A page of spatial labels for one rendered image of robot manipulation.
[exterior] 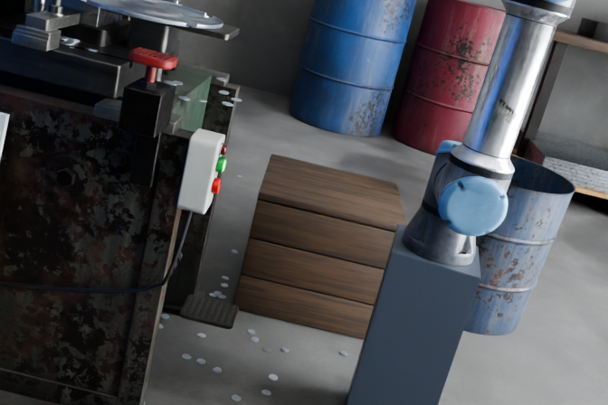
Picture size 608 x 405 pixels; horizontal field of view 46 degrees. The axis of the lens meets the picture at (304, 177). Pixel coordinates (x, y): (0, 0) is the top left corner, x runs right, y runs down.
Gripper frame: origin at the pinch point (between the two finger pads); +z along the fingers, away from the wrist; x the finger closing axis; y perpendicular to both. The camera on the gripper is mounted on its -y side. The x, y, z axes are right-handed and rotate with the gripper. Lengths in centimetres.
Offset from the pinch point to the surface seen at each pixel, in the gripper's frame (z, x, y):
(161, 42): 16.3, 5.6, -0.1
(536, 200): 31, -37, 108
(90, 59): 17.1, -1.0, -18.1
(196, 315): 66, -24, 12
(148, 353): 60, -34, -8
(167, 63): 5.5, -19.3, -17.0
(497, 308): 66, -48, 109
